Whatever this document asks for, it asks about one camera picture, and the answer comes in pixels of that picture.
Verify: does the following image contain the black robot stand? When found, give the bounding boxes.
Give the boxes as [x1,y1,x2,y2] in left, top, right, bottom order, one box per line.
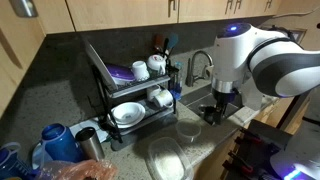
[229,119,294,180]

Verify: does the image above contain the blue clear measuring pitcher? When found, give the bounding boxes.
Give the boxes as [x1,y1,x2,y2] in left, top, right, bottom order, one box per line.
[0,142,34,180]

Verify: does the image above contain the white dinner plate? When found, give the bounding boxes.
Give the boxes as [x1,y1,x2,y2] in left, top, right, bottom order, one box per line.
[108,113,148,129]

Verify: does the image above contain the light wood side cabinet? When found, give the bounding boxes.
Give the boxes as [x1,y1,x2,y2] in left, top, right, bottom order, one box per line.
[0,0,46,118]

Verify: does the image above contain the rectangular clear plastic container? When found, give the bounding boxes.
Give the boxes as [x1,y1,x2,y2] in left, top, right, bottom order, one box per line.
[146,137,194,180]

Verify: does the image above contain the blue dish soap bottle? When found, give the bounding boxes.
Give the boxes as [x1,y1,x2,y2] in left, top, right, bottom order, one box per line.
[169,61,183,101]

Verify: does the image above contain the silver metal cylinder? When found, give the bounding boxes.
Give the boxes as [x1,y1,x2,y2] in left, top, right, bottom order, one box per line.
[9,0,38,18]

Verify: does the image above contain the brushed steel faucet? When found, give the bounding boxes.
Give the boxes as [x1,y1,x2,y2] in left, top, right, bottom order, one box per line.
[185,50,214,88]

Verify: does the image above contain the stainless steel tumbler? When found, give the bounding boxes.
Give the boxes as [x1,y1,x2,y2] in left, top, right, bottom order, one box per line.
[75,126,106,162]

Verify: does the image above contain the red spatula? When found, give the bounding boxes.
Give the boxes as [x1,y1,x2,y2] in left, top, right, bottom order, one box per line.
[153,33,165,54]

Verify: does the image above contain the black kitchen utensil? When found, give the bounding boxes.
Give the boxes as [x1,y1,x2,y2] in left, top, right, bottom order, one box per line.
[162,37,170,61]

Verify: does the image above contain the light wood base cabinet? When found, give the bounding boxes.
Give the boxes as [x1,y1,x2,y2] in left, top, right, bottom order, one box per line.
[193,131,241,180]

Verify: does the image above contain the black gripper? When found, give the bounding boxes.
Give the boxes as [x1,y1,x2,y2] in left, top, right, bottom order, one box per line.
[213,89,238,127]

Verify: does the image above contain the teal spatula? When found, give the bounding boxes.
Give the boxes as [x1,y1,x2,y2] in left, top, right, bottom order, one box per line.
[166,32,179,58]

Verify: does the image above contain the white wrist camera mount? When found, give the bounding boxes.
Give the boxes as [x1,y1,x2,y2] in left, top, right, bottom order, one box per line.
[238,78,265,112]

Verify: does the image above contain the black two-tier dish rack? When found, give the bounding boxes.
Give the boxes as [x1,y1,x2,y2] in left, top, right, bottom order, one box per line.
[91,63,178,144]

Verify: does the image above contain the black utensil holder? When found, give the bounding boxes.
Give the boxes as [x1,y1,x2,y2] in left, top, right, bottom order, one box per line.
[166,64,183,93]

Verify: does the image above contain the blue water jug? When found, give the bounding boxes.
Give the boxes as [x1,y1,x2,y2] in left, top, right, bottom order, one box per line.
[40,123,84,164]

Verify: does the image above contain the white plates stack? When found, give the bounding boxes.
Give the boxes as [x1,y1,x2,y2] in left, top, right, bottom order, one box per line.
[112,101,146,125]

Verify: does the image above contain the large white plate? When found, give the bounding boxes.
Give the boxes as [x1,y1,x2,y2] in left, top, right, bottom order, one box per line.
[83,39,118,93]

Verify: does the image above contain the white mug with red print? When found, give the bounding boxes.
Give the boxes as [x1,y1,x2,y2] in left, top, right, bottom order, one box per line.
[146,54,167,76]

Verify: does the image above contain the stainless steel sink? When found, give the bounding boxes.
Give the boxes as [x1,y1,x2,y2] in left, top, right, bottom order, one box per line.
[179,84,248,126]

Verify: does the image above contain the black clamp with orange handle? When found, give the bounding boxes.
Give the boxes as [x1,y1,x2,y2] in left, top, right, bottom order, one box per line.
[221,150,255,176]
[234,127,264,146]

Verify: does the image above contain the purple bowl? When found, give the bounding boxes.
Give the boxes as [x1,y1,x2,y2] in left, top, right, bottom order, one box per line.
[105,63,136,86]

